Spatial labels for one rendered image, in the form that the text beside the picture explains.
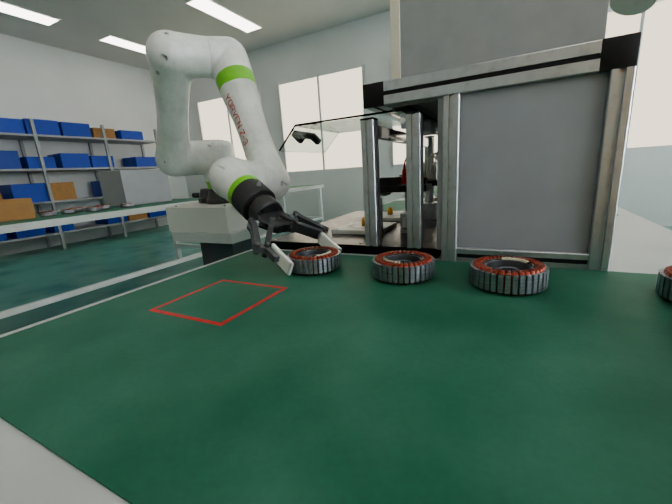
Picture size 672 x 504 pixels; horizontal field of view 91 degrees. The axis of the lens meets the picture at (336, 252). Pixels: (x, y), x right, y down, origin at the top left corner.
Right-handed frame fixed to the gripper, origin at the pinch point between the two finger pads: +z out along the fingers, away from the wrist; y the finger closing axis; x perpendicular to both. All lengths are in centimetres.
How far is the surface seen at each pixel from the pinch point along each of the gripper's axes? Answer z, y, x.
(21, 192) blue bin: -554, 13, -302
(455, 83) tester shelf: 2.5, -19.3, 38.0
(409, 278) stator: 19.3, -2.3, 10.0
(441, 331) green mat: 30.3, 9.8, 15.1
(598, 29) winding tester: 14, -37, 53
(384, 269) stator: 15.4, -0.1, 9.6
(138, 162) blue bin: -623, -167, -294
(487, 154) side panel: 13.4, -22.2, 29.4
